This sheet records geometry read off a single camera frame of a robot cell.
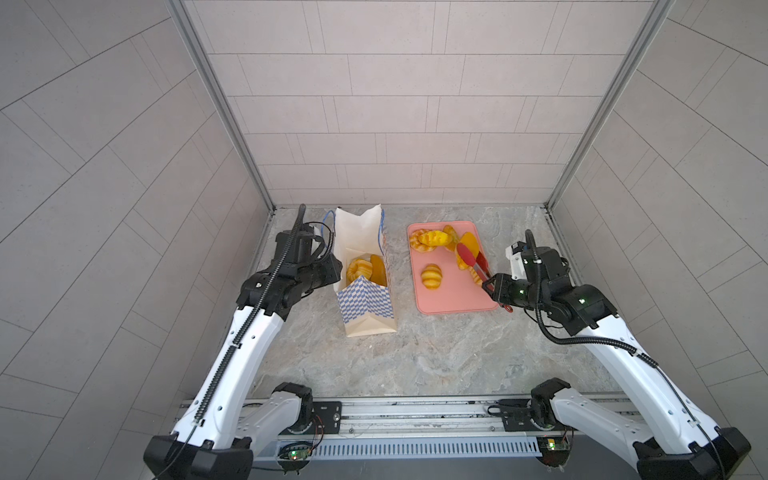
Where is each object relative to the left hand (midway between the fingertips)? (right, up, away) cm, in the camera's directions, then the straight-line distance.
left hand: (347, 261), depth 72 cm
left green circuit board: (-9, -41, -8) cm, 43 cm away
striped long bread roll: (+32, -4, +3) cm, 33 cm away
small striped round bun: (+23, -7, +22) cm, 33 cm away
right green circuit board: (+49, -43, -3) cm, 65 cm away
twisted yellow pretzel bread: (+22, +4, +29) cm, 36 cm away
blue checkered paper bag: (+2, -6, +19) cm, 20 cm away
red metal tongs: (+35, -1, +10) cm, 37 cm away
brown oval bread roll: (+34, +4, +14) cm, 37 cm away
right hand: (+34, -6, +1) cm, 35 cm away
